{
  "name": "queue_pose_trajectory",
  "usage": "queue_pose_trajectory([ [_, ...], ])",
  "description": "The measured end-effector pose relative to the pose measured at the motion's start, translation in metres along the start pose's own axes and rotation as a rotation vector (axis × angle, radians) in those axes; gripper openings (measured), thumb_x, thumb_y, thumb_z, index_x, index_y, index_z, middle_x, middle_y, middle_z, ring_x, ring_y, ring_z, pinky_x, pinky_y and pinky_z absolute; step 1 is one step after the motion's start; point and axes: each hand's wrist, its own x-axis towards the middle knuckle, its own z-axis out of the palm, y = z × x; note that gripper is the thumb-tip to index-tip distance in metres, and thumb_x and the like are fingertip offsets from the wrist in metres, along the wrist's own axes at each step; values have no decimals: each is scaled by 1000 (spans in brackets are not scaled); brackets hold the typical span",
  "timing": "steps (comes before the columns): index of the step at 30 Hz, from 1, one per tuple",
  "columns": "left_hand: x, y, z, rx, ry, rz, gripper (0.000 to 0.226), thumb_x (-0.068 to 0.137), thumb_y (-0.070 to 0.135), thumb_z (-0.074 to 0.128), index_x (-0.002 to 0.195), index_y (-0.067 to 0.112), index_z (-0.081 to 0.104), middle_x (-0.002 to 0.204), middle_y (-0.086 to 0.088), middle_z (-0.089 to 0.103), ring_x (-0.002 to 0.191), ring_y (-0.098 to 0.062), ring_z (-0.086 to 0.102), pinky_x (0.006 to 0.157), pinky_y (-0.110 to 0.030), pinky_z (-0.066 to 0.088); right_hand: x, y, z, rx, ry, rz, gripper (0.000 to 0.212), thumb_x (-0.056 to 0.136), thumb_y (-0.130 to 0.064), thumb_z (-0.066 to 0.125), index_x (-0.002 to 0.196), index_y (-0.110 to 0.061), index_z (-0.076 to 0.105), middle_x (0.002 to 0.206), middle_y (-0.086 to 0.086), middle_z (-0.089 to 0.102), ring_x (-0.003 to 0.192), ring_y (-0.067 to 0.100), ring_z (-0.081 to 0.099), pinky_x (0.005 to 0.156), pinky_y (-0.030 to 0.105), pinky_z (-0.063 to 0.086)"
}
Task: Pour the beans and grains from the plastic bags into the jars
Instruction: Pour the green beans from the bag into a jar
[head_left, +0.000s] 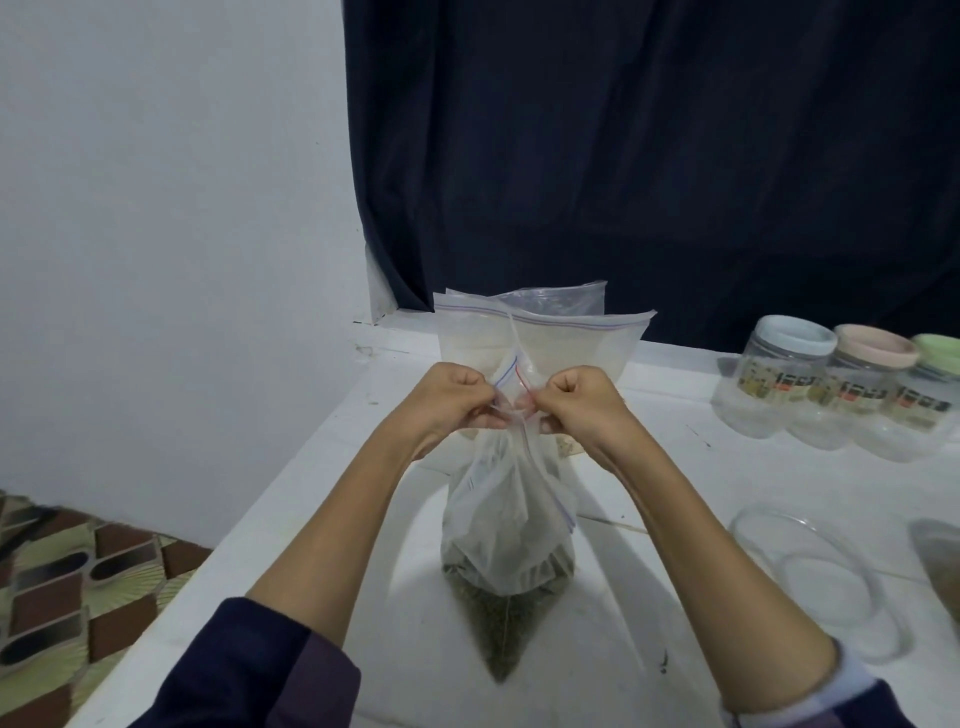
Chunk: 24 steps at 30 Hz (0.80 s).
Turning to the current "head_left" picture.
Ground transparent jar pink lid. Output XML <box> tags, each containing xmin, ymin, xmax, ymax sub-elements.
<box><xmin>787</xmin><ymin>324</ymin><xmax>921</xmax><ymax>452</ymax></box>

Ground dark navy curtain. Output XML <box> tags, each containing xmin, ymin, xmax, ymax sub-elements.
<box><xmin>342</xmin><ymin>0</ymin><xmax>960</xmax><ymax>354</ymax></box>

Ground person's right forearm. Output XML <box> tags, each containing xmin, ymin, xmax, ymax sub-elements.
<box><xmin>612</xmin><ymin>442</ymin><xmax>917</xmax><ymax>728</ymax></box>

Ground zip bag of grains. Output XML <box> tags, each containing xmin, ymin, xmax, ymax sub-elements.
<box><xmin>433</xmin><ymin>291</ymin><xmax>659</xmax><ymax>386</ymax></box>

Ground person's right hand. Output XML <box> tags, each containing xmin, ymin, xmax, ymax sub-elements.
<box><xmin>525</xmin><ymin>366</ymin><xmax>654</xmax><ymax>479</ymax></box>

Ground clear bag with green beans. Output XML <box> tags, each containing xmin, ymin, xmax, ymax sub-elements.
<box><xmin>439</xmin><ymin>312</ymin><xmax>584</xmax><ymax>684</ymax></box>

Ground transparent jar green lid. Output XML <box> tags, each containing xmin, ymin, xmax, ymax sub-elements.
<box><xmin>855</xmin><ymin>333</ymin><xmax>960</xmax><ymax>464</ymax></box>

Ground person's left forearm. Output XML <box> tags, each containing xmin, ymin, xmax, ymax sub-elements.
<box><xmin>135</xmin><ymin>427</ymin><xmax>414</xmax><ymax>728</ymax></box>

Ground person's left hand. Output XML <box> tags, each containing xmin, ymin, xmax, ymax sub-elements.
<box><xmin>372</xmin><ymin>361</ymin><xmax>512</xmax><ymax>464</ymax></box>

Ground pile of green beans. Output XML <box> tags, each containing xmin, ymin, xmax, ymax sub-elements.
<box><xmin>444</xmin><ymin>547</ymin><xmax>575</xmax><ymax>684</ymax></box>

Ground transparent jar blue lid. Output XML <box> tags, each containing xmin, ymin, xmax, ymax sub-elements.
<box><xmin>715</xmin><ymin>313</ymin><xmax>839</xmax><ymax>440</ymax></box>

